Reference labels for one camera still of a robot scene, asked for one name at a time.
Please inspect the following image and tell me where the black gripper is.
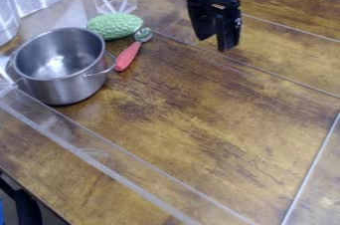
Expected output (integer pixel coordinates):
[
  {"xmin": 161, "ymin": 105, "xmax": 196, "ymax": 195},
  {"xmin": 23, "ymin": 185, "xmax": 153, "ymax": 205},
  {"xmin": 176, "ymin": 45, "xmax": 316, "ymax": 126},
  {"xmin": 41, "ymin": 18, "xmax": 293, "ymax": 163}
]
[{"xmin": 187, "ymin": 0, "xmax": 241, "ymax": 52}]

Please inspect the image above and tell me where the green bumpy toy vegetable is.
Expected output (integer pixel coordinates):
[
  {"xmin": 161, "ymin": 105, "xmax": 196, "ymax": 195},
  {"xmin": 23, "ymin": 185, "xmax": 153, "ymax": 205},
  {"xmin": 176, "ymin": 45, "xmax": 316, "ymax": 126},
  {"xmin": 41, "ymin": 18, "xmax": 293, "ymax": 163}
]
[{"xmin": 87, "ymin": 13, "xmax": 144, "ymax": 40}]

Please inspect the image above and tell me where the clear acrylic table barrier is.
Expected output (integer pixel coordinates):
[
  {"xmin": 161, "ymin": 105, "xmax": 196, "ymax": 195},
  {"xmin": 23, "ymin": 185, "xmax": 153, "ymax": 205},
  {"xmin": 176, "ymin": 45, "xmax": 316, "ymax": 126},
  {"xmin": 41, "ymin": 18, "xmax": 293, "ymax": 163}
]
[{"xmin": 0, "ymin": 0, "xmax": 340, "ymax": 225}]

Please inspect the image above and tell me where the stainless steel pot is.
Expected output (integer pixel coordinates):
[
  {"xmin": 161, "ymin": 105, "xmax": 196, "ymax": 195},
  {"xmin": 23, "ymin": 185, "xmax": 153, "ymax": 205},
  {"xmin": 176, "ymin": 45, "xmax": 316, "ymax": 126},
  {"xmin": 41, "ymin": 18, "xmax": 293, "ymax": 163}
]
[{"xmin": 7, "ymin": 27, "xmax": 117, "ymax": 106}]

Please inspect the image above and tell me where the black table leg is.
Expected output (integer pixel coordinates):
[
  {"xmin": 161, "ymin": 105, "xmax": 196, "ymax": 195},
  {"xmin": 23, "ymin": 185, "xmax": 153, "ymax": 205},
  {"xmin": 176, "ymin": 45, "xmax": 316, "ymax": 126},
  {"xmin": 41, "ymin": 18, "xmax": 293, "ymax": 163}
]
[{"xmin": 0, "ymin": 177, "xmax": 43, "ymax": 225}]

